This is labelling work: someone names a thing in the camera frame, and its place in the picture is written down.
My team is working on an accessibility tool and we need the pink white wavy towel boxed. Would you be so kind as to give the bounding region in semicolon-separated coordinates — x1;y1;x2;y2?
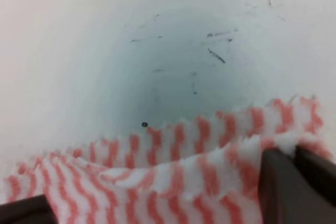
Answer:
1;97;335;223

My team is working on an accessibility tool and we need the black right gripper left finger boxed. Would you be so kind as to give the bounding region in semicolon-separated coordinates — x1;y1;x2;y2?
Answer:
258;149;335;224

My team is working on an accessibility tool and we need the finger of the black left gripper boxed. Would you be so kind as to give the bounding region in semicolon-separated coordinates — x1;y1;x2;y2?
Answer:
1;195;57;224

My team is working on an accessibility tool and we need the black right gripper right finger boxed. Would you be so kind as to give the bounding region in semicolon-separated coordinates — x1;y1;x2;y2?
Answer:
294;147;335;203

